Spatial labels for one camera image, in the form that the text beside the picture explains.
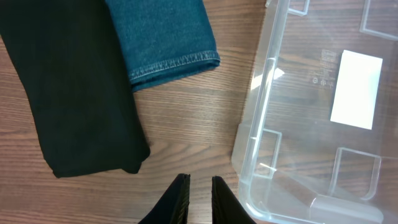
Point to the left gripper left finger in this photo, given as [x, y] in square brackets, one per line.
[172, 207]

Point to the folded blue denim cloth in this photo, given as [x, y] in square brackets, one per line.
[163, 40]

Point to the folded black cloth left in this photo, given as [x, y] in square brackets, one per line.
[68, 58]

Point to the white label in container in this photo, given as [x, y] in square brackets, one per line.
[356, 90]

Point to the clear plastic container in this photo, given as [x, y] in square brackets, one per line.
[294, 164]

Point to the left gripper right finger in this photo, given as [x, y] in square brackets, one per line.
[226, 208]

